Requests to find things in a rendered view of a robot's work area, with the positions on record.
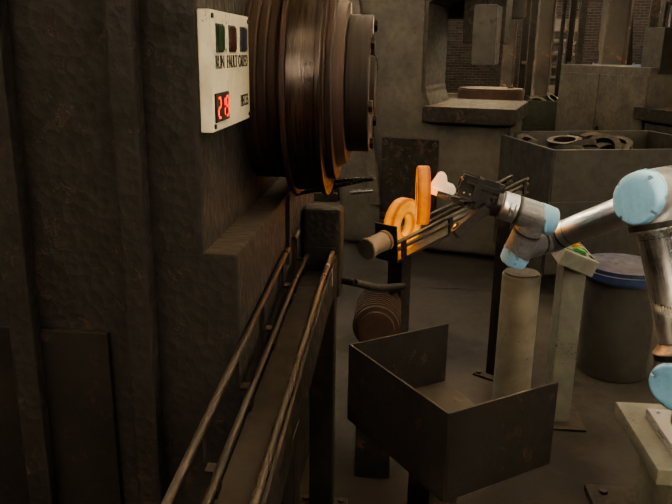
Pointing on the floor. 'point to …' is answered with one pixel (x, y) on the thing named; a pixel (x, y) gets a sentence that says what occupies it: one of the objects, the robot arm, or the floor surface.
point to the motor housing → (374, 456)
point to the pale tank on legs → (559, 41)
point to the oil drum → (491, 93)
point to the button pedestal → (567, 331)
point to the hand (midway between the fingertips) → (423, 188)
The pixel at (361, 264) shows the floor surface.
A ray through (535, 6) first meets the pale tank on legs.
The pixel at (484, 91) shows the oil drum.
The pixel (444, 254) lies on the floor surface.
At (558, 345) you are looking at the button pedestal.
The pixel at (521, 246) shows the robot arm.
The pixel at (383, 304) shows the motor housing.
